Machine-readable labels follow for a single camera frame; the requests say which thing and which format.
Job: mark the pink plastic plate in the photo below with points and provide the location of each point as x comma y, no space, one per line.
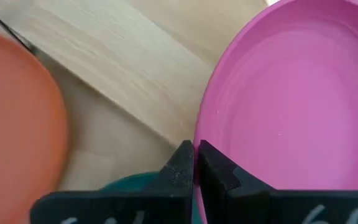
291,93

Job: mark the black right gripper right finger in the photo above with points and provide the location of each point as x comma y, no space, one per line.
228,202

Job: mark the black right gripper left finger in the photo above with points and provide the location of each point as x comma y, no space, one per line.
166,205

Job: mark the dark green plastic plate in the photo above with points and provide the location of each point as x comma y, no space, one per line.
135,183

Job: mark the black metal shelf leg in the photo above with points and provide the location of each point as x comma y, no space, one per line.
8,29

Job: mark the orange plastic plate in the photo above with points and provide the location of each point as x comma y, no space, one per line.
17,124

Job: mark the light wooden shelf board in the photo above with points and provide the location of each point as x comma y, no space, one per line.
120,53

